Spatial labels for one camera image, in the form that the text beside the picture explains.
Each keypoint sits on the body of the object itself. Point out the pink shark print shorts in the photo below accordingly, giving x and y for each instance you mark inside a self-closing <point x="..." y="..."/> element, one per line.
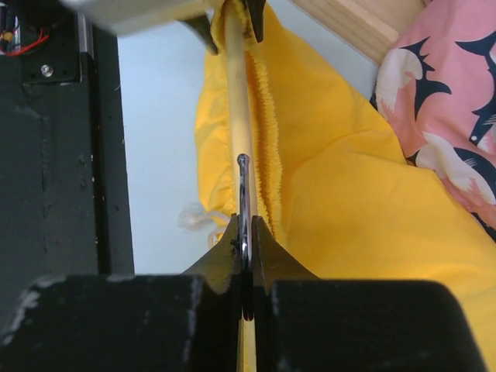
<point x="436" y="88"/>

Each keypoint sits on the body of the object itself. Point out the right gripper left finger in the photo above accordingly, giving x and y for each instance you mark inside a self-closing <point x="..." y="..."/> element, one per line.
<point x="185" y="322"/>

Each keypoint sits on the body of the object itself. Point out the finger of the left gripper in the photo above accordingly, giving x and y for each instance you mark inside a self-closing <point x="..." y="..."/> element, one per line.
<point x="198" y="22"/>
<point x="255" y="9"/>

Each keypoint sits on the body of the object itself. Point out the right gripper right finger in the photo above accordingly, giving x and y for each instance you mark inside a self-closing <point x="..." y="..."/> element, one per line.
<point x="304" y="323"/>

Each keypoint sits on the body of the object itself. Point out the yellow hanger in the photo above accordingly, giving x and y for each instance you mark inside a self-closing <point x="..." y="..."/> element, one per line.
<point x="242" y="151"/>

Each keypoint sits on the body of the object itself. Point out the wooden clothes rack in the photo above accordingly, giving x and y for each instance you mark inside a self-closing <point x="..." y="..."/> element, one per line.
<point x="369" y="26"/>

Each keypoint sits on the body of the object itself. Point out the yellow shorts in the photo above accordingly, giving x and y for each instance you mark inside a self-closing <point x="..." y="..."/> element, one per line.
<point x="336" y="189"/>

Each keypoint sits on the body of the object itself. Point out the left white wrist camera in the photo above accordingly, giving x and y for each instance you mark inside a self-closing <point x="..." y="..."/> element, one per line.
<point x="125" y="17"/>

